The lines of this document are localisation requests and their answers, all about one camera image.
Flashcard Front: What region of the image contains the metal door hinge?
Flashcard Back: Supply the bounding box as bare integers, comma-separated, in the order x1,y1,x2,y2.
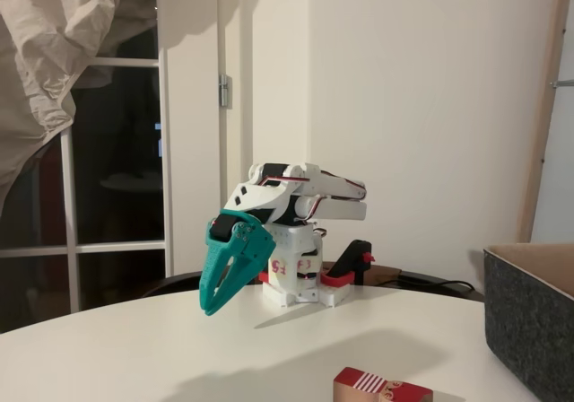
218,73,233,109

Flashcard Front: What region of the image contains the black clamp with red lever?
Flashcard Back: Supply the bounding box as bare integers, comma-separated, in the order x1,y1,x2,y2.
318,239,376,290

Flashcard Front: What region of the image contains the dark grey felt box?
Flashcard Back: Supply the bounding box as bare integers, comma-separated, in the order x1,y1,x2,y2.
483,242,574,402

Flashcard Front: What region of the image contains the red black servo wire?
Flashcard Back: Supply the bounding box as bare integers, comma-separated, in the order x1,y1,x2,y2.
262,172,371,241

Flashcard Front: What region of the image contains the grey board panel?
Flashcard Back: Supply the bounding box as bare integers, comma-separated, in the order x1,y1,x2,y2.
531,0,574,244

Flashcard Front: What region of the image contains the dark wooden chair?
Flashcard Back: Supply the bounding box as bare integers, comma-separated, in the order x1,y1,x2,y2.
142,261,486,305

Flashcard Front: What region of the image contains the red striped wooden block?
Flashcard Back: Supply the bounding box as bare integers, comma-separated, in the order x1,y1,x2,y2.
332,366,435,402

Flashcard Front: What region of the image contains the light wooden post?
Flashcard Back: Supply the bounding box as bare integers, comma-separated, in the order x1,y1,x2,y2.
515,0,574,244

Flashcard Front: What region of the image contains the white glazed door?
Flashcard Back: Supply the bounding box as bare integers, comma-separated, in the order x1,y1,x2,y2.
0,0,221,336

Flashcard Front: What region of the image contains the beige crumpled curtain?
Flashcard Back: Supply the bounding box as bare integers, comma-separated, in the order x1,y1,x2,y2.
0,0,158,217

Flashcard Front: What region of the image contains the black power cable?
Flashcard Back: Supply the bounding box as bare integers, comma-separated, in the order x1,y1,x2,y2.
374,275,477,293

